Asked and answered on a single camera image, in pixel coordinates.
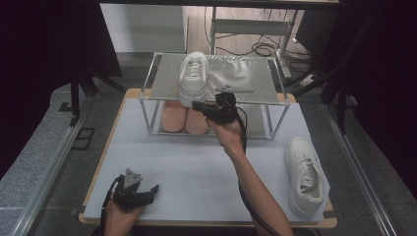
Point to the white sneaker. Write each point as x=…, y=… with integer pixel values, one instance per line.
x=193, y=85
x=298, y=196

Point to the pink slipper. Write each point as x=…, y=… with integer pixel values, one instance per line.
x=173, y=118
x=196, y=124

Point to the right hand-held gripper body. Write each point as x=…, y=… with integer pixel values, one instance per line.
x=223, y=109

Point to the metal two-tier shoe rack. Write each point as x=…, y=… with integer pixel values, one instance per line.
x=262, y=88

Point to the black floor plate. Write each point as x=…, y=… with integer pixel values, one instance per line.
x=83, y=139

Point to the person's left hand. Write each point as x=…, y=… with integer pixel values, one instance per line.
x=119, y=219

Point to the aluminium floor rail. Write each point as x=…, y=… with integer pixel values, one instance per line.
x=49, y=183
x=360, y=177

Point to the person's right hand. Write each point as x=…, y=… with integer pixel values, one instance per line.
x=229, y=137

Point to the black curtain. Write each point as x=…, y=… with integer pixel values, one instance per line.
x=39, y=65
x=387, y=82

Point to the black metal stand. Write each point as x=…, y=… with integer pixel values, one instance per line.
x=75, y=98
x=342, y=108

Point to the white metal desk frame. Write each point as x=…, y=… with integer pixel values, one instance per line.
x=249, y=27

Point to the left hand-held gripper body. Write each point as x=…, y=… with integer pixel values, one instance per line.
x=129, y=193

